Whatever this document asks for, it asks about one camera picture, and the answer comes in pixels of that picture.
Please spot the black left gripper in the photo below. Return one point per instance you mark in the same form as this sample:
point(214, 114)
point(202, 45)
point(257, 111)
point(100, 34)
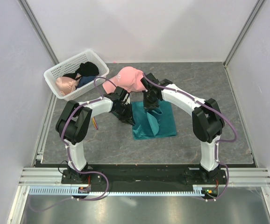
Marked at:
point(128, 118)

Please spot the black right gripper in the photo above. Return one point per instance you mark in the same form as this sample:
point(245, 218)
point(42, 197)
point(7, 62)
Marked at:
point(146, 105)

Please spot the teal satin napkin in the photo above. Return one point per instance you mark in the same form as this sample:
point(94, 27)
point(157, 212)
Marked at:
point(156, 123)

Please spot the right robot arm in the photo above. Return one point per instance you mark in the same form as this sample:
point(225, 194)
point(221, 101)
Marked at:
point(207, 124)

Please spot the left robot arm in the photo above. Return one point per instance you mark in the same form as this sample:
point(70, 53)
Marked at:
point(75, 119)

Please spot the pink baseball cap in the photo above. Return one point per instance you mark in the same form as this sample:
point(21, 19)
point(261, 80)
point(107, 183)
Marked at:
point(128, 78)

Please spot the navy cloth in basket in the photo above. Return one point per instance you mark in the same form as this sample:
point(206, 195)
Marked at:
point(85, 80)

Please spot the black cloth in basket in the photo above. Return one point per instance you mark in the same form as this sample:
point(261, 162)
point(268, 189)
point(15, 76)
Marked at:
point(87, 69)

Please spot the pink cloth in basket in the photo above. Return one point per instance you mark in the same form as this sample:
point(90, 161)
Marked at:
point(66, 85)

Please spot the white plastic basket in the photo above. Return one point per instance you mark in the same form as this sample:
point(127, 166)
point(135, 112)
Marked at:
point(69, 68)

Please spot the black mounting base plate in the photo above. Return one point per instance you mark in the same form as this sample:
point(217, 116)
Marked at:
point(173, 173)

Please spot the light blue cable duct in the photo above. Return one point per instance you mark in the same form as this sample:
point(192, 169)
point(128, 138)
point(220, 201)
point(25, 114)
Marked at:
point(77, 191)

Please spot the aluminium frame rail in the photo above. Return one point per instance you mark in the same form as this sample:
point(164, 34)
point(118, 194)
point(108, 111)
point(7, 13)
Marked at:
point(40, 177)

